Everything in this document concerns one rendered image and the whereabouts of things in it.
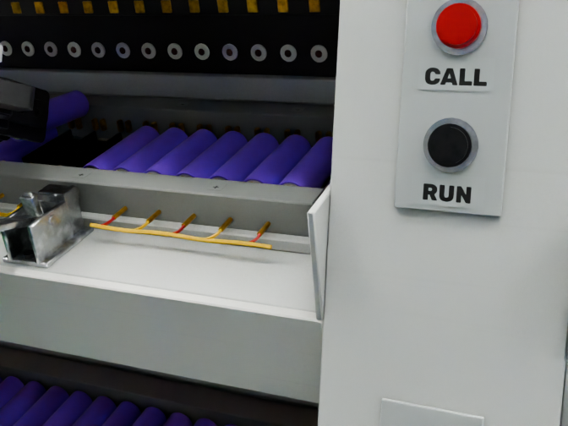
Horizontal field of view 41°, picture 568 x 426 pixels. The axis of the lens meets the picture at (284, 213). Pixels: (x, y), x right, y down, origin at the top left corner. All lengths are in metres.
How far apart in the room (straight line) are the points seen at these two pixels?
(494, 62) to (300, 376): 0.15
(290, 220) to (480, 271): 0.11
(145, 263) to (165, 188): 0.04
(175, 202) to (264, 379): 0.10
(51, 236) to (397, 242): 0.18
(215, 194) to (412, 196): 0.12
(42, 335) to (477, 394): 0.22
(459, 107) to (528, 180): 0.04
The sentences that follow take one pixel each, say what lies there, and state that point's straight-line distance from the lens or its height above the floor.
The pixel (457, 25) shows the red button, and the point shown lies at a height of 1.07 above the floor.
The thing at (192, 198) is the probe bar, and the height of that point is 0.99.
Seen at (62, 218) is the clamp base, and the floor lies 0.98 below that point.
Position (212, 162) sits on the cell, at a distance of 0.43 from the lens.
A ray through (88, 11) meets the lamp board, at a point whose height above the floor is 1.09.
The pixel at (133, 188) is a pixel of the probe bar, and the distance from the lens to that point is 0.40.
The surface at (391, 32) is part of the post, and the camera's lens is 0.30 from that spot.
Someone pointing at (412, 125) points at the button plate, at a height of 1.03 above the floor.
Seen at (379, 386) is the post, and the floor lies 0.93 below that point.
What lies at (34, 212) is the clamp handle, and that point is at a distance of 0.40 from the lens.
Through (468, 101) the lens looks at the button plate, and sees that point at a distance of 0.29.
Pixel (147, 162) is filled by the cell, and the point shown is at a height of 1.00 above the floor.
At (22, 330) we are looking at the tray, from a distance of 0.42.
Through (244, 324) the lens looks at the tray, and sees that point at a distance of 0.33.
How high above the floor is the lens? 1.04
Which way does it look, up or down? 8 degrees down
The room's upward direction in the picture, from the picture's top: 3 degrees clockwise
